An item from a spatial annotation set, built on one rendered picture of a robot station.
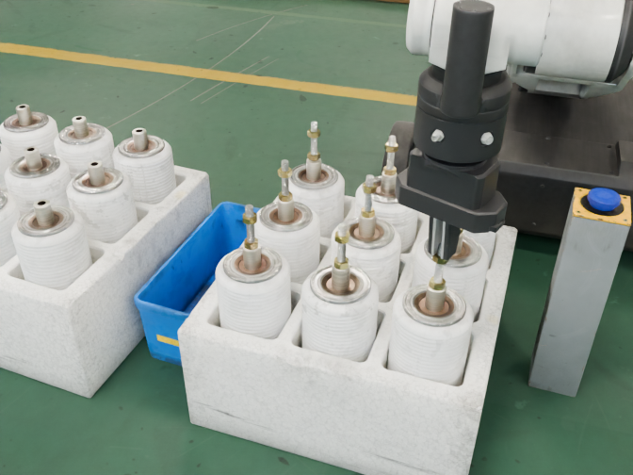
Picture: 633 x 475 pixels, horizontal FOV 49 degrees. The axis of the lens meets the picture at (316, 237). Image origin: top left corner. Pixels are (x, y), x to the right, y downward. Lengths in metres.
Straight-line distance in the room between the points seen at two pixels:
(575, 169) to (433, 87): 0.67
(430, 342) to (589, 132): 0.79
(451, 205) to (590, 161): 0.65
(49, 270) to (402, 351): 0.50
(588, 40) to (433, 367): 0.54
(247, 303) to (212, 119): 1.03
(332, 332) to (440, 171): 0.26
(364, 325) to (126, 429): 0.39
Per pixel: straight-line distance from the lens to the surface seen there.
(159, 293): 1.14
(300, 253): 0.97
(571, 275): 0.99
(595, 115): 1.59
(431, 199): 0.74
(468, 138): 0.68
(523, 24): 0.65
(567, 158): 1.34
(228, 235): 1.30
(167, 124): 1.84
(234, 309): 0.89
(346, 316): 0.84
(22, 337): 1.11
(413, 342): 0.83
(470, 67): 0.62
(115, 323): 1.10
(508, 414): 1.09
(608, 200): 0.96
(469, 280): 0.92
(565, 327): 1.05
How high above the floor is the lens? 0.80
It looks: 35 degrees down
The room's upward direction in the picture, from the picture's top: straight up
